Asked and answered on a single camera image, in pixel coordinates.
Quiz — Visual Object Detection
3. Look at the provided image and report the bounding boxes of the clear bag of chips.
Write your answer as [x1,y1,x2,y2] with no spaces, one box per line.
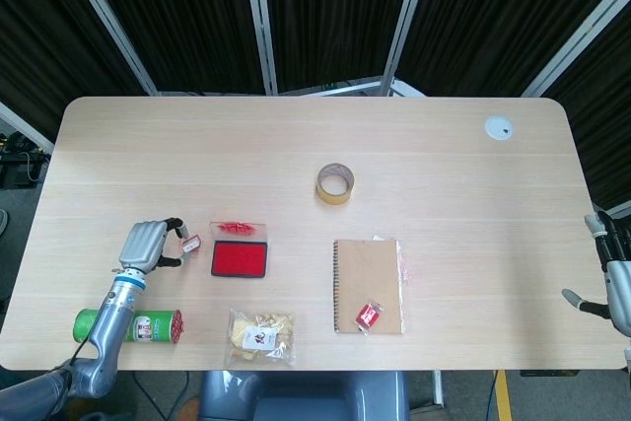
[225,307,297,368]

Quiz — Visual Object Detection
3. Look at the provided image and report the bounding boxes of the red ink pad clear lid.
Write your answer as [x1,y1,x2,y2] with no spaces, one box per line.
[209,219,271,278]

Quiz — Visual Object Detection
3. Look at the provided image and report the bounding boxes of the white round cable grommet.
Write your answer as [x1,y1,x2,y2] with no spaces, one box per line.
[484,115,514,142]

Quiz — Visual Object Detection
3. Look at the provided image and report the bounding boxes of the clear plastic sleeve red print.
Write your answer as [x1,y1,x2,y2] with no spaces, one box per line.
[372,234,413,336]

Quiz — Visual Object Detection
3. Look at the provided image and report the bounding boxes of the green cylindrical snack can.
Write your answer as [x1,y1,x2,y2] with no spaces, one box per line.
[73,308,186,345]

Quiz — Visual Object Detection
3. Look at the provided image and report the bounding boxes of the red wrapped candy packet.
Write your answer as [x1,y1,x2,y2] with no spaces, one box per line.
[353,300,385,332]

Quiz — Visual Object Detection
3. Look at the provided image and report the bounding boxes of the yellow packing tape roll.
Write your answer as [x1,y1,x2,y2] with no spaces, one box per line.
[315,162,357,206]

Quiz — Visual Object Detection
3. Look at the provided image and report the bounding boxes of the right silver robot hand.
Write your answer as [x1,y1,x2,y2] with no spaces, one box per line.
[561,210,631,338]

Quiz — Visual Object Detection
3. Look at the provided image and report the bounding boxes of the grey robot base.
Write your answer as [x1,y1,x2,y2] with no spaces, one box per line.
[199,370,411,421]

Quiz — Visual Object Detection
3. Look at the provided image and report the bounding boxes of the black equipment pile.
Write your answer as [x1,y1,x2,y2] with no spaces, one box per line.
[0,129,53,190]

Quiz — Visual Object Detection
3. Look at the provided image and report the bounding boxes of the black ribbed partition panel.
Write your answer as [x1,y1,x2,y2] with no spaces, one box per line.
[383,0,631,98]
[0,0,159,146]
[241,0,430,97]
[522,0,631,218]
[58,0,278,97]

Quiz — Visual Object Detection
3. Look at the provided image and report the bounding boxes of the brown spiral notebook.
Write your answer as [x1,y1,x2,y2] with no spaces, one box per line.
[331,238,405,335]

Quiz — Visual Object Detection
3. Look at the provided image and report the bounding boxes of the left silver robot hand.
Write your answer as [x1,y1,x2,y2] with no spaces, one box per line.
[117,216,189,274]

